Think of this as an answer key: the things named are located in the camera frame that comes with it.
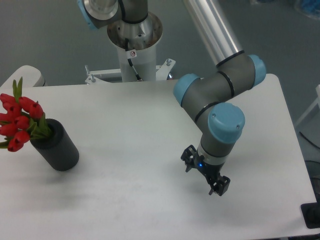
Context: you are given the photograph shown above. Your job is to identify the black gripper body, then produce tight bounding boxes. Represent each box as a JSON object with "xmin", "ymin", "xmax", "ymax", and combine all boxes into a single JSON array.
[{"xmin": 194, "ymin": 155, "xmax": 224, "ymax": 187}]

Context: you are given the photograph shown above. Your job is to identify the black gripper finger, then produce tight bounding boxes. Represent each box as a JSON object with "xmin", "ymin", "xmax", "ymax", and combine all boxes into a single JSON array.
[
  {"xmin": 180, "ymin": 145, "xmax": 198, "ymax": 173},
  {"xmin": 207, "ymin": 175, "xmax": 231, "ymax": 196}
]

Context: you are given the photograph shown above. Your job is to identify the red tulip bouquet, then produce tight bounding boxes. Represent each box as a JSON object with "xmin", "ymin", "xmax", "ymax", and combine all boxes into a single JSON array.
[{"xmin": 0, "ymin": 77, "xmax": 54, "ymax": 152}]

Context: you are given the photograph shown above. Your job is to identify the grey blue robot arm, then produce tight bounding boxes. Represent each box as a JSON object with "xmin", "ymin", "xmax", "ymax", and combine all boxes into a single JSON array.
[{"xmin": 77, "ymin": 0, "xmax": 266, "ymax": 195}]

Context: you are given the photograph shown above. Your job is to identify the black cylindrical vase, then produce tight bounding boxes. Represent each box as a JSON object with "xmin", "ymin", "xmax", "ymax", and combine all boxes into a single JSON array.
[{"xmin": 30, "ymin": 118, "xmax": 79, "ymax": 172}]

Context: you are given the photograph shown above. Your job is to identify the black box at table edge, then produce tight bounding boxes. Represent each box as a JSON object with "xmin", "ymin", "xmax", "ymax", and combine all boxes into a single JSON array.
[{"xmin": 300, "ymin": 202, "xmax": 320, "ymax": 229}]

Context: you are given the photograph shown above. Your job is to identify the white rounded chair back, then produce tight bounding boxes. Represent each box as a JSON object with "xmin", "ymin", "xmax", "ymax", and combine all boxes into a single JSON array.
[{"xmin": 0, "ymin": 65, "xmax": 48, "ymax": 89}]

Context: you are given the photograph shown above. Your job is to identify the blue items in clear bin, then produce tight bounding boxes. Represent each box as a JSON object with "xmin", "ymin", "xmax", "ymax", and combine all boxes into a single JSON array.
[{"xmin": 294, "ymin": 0, "xmax": 320, "ymax": 20}]

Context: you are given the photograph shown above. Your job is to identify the white pedestal base frame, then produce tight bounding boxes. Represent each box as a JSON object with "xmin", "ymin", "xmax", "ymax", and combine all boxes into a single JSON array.
[{"xmin": 85, "ymin": 58, "xmax": 176, "ymax": 85}]

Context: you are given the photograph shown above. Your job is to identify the black pedestal cable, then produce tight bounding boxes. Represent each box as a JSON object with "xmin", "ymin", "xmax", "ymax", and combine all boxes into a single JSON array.
[{"xmin": 124, "ymin": 37, "xmax": 144, "ymax": 82}]

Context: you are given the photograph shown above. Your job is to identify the black cable on floor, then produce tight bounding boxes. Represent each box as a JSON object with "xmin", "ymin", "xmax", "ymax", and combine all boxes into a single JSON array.
[{"xmin": 299, "ymin": 131, "xmax": 320, "ymax": 146}]

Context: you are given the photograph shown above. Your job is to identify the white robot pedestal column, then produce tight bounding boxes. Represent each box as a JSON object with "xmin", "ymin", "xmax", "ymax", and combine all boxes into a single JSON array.
[{"xmin": 107, "ymin": 12, "xmax": 163, "ymax": 82}]

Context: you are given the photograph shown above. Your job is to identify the white frame at right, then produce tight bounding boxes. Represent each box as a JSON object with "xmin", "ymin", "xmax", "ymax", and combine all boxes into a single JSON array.
[{"xmin": 294, "ymin": 85, "xmax": 320, "ymax": 128}]

